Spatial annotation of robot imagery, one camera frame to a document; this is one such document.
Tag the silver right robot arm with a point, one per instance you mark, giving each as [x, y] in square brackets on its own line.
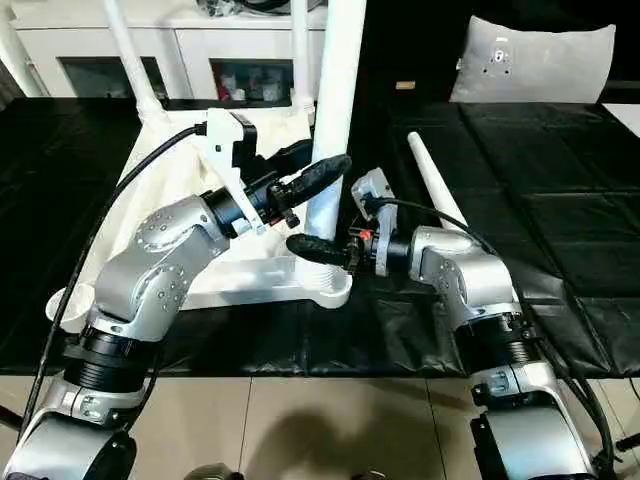
[475, 280]

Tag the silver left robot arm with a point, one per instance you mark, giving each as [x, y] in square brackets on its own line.
[150, 260]

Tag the flat white board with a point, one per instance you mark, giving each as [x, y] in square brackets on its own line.
[622, 112]

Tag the white cabinet with glass doors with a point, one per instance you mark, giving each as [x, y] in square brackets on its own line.
[190, 50]

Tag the grey printed cushion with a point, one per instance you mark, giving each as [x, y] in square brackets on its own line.
[535, 65]

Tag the white plastic table leg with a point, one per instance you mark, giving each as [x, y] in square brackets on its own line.
[335, 100]
[300, 55]
[435, 180]
[127, 60]

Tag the white plastic table top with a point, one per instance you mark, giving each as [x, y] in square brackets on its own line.
[170, 165]

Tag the black work mat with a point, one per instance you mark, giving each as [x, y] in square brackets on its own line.
[525, 200]

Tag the black metal tube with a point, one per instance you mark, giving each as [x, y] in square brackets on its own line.
[629, 444]

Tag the black box with gold label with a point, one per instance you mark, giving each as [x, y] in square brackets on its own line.
[415, 45]

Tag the black tangled item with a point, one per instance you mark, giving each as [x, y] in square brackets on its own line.
[215, 6]

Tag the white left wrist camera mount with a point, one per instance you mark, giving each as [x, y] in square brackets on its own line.
[222, 145]

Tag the small red bottle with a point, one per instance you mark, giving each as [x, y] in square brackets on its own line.
[223, 84]

